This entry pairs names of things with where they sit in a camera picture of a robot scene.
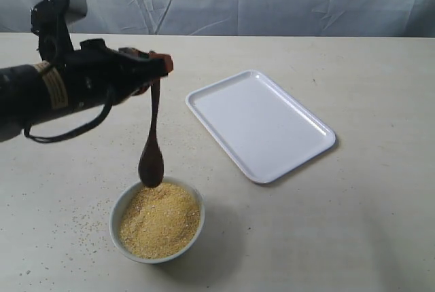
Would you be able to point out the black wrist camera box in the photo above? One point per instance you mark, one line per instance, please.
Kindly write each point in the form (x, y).
(50, 20)

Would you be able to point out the brown wooden spoon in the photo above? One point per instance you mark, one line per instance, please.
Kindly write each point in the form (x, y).
(151, 163)

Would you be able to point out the white rectangular plastic tray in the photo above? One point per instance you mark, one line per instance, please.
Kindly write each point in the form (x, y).
(265, 131)

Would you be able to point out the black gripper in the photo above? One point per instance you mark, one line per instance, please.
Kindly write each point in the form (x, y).
(96, 74)

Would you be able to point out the white ceramic bowl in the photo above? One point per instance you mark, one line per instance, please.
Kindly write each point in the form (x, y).
(120, 206)

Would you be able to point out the yellow-brown granular powder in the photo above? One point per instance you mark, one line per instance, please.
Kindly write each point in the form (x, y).
(159, 222)

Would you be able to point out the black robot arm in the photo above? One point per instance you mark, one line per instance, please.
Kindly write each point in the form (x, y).
(35, 94)

